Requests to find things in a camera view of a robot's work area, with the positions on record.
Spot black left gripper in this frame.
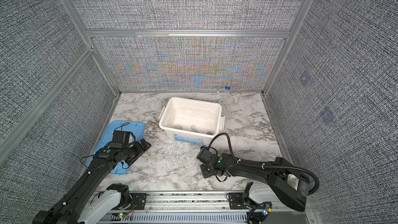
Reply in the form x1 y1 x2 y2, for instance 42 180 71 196
123 137 152 165

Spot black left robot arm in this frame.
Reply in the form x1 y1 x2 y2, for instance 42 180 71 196
33 131 151 224

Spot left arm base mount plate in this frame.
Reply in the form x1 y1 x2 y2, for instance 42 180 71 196
128 193 148 211

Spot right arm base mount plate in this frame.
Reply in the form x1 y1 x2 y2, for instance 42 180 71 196
227 192 249 210

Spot white ceramic pestle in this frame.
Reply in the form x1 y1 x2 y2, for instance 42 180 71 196
191 125 199 133

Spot blue capped test tube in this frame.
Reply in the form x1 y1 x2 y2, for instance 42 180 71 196
223 86 230 102
226 87 231 101

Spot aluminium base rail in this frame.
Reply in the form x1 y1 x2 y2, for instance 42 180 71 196
62 190 324 224

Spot black corrugated cable conduit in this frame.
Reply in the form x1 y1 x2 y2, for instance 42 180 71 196
207 132 320 196

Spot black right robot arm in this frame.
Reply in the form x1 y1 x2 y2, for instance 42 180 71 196
197 146 319 212

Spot left corner aluminium frame post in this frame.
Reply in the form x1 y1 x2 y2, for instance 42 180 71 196
60 0 121 95

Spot white plastic storage box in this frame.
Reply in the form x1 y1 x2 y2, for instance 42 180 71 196
159 97 226 146

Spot white ceramic mortar bowl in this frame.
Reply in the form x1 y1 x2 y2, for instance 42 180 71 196
173 124 183 130

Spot blue plastic box lid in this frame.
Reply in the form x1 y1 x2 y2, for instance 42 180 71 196
87 120 145 175

